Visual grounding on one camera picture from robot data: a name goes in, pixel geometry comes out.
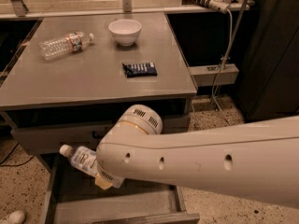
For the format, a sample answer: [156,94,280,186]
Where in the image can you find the grey metal bracket block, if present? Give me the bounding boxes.
[190,63,239,87]

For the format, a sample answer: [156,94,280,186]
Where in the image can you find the white ceramic bowl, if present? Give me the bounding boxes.
[108,19,142,46]

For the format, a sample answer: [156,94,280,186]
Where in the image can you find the dark blue snack packet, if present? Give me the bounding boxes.
[122,63,157,77]

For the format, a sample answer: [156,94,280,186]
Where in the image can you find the grey metal drawer cabinet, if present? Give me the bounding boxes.
[0,12,198,173]

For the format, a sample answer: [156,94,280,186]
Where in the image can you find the clear water bottle red label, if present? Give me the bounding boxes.
[39,31,94,60]

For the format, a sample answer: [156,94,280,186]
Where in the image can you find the metal rail shelf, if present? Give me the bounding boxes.
[0,0,256,21]

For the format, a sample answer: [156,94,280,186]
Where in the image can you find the blue plastic bottle white cap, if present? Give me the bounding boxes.
[60,145,124,188]

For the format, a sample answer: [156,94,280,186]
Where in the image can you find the grey upper drawer black handle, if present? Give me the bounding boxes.
[10,114,191,156]

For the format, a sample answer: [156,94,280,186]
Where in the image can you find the white shoe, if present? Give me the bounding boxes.
[0,210,26,224]

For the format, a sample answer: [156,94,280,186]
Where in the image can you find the grey open middle drawer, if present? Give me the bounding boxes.
[40,154,200,224]

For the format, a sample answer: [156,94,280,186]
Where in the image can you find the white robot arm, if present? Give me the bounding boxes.
[96,105,299,208]

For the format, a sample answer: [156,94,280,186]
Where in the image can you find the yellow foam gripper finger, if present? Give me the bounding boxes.
[95,174,112,190]

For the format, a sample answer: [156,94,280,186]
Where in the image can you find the white cable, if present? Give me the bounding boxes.
[190,7,235,126]

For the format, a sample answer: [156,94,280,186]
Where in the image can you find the black floor cable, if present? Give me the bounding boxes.
[0,143,36,168]

